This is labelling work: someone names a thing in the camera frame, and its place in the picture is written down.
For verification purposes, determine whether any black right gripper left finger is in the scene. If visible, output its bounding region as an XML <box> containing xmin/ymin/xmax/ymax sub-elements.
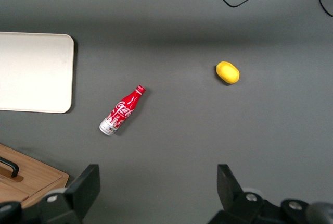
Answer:
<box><xmin>39</xmin><ymin>164</ymin><xmax>101</xmax><ymax>224</ymax></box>

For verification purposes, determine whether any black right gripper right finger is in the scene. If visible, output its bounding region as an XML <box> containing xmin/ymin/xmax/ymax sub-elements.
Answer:
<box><xmin>208</xmin><ymin>164</ymin><xmax>284</xmax><ymax>224</ymax></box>

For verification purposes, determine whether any wooden drawer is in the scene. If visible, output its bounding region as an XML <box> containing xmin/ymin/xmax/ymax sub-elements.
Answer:
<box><xmin>0</xmin><ymin>143</ymin><xmax>65</xmax><ymax>196</ymax></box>
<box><xmin>0</xmin><ymin>179</ymin><xmax>30</xmax><ymax>209</ymax></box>

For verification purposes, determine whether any wooden drawer cabinet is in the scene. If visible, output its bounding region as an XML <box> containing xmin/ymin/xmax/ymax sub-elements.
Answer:
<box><xmin>0</xmin><ymin>143</ymin><xmax>70</xmax><ymax>209</ymax></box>

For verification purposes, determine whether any red cola bottle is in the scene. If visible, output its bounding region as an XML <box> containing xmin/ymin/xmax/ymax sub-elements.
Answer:
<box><xmin>98</xmin><ymin>84</ymin><xmax>146</xmax><ymax>136</ymax></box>

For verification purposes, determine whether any yellow lemon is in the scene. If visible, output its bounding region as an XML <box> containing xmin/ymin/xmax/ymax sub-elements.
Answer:
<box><xmin>215</xmin><ymin>61</ymin><xmax>240</xmax><ymax>84</ymax></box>

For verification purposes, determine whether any beige plastic tray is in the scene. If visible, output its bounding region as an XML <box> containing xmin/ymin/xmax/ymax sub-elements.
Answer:
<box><xmin>0</xmin><ymin>31</ymin><xmax>75</xmax><ymax>114</ymax></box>

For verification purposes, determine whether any black drawer handle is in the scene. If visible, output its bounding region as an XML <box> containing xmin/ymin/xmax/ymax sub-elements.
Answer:
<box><xmin>0</xmin><ymin>156</ymin><xmax>20</xmax><ymax>179</ymax></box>

